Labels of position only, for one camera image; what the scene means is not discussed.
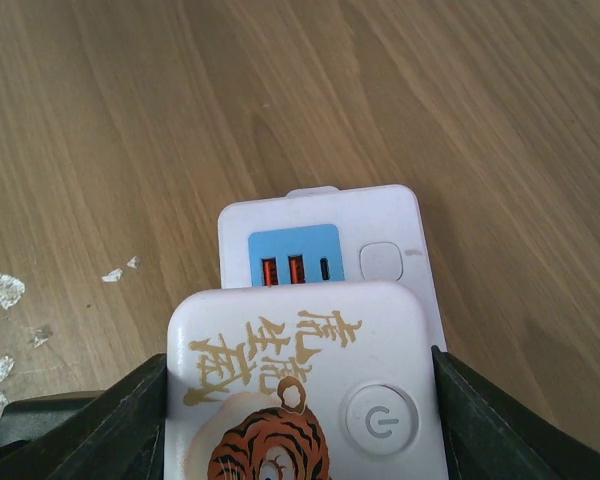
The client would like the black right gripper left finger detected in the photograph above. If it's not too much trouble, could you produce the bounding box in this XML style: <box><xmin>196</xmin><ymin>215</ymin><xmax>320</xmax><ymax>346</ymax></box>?
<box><xmin>0</xmin><ymin>354</ymin><xmax>167</xmax><ymax>479</ymax></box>

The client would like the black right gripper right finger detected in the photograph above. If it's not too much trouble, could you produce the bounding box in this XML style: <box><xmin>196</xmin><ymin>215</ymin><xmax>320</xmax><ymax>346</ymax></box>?
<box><xmin>432</xmin><ymin>346</ymin><xmax>600</xmax><ymax>480</ymax></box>

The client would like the white cube adapter tiger sticker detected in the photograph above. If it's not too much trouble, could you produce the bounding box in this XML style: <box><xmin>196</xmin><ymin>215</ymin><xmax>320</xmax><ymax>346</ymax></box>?
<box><xmin>164</xmin><ymin>281</ymin><xmax>449</xmax><ymax>479</ymax></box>

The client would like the white power strip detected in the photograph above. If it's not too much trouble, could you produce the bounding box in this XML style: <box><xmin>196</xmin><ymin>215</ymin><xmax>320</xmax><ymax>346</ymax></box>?
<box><xmin>218</xmin><ymin>184</ymin><xmax>447</xmax><ymax>350</ymax></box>

